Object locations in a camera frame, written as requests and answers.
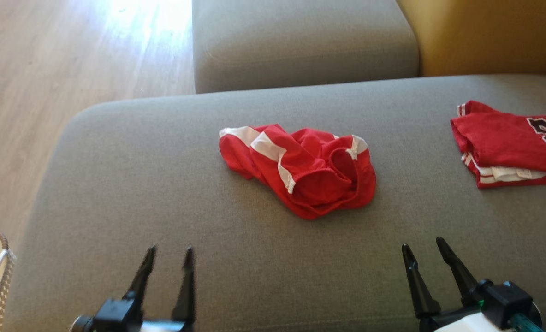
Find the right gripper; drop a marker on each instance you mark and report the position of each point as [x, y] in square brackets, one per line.
[457, 320]

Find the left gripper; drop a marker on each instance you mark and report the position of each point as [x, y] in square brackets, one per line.
[162, 326]

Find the red jersey with white trim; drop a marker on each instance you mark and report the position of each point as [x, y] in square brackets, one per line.
[503, 138]

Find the red shorts with white stripes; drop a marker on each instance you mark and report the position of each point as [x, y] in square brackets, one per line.
[310, 170]

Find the grey fabric sofa seat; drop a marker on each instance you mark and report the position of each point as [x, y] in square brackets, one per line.
[162, 193]

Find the large yellow sofa cushion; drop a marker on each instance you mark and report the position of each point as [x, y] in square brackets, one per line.
[485, 32]

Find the grey sofa cushion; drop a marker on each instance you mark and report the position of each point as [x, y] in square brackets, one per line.
[300, 46]

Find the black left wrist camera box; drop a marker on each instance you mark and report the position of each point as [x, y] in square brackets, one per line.
[111, 311]

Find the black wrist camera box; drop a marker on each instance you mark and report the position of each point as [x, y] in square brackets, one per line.
[111, 311]
[508, 299]

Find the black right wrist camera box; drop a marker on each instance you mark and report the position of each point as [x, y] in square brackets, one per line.
[508, 299]

